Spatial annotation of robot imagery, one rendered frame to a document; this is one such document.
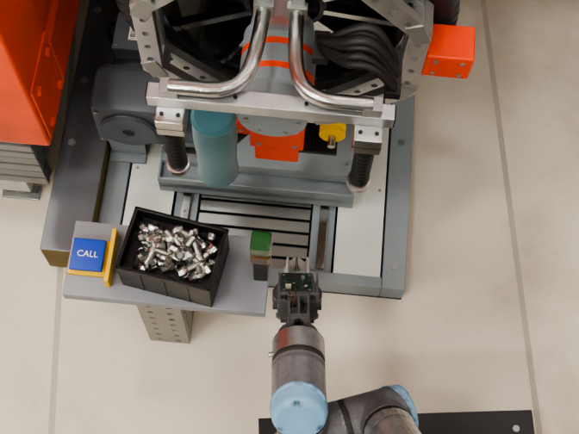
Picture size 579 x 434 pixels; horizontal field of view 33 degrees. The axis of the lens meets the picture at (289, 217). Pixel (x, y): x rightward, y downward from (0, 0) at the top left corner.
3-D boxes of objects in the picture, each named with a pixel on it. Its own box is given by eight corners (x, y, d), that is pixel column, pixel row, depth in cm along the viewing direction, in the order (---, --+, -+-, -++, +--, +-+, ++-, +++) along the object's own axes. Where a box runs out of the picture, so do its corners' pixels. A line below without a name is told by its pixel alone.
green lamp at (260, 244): (271, 238, 195) (271, 231, 191) (270, 257, 193) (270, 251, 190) (252, 237, 195) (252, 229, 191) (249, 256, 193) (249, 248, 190)
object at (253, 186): (360, 89, 270) (364, 71, 261) (351, 209, 256) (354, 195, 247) (178, 71, 270) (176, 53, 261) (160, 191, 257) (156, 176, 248)
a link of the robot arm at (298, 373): (272, 443, 161) (266, 406, 154) (273, 381, 170) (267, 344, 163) (330, 440, 160) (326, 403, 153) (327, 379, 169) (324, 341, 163)
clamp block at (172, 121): (191, 92, 175) (189, 77, 170) (185, 138, 172) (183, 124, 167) (164, 89, 175) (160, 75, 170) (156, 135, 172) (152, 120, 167)
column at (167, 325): (195, 306, 254) (182, 250, 215) (189, 344, 250) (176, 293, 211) (156, 302, 254) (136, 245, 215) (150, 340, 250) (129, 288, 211)
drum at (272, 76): (317, 46, 193) (321, 5, 180) (308, 143, 185) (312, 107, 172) (246, 40, 193) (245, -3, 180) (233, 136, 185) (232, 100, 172)
